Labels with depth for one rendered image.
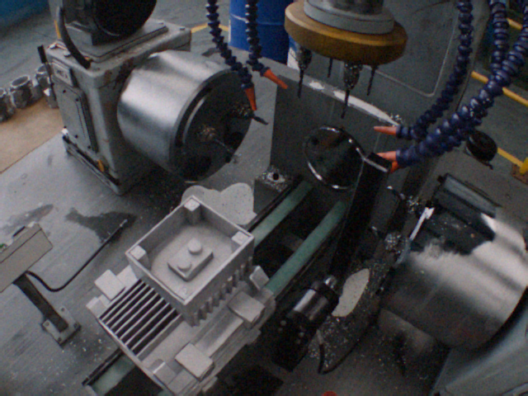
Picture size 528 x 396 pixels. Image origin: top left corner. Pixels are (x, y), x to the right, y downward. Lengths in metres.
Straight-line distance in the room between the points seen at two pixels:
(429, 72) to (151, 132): 0.53
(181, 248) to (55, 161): 0.79
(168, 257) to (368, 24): 0.38
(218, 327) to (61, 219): 0.63
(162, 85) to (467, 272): 0.60
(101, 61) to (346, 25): 0.54
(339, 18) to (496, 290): 0.42
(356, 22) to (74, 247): 0.77
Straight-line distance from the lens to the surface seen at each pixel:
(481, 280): 0.54
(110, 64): 0.81
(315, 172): 0.80
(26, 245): 0.62
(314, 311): 0.53
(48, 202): 1.07
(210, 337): 0.47
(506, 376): 0.63
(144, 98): 0.73
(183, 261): 0.45
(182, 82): 0.70
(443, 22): 0.70
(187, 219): 0.50
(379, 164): 0.41
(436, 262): 0.52
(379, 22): 0.50
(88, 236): 0.94
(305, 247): 0.73
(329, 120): 0.72
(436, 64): 0.73
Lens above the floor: 1.51
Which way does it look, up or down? 48 degrees down
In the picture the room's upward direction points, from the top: 5 degrees clockwise
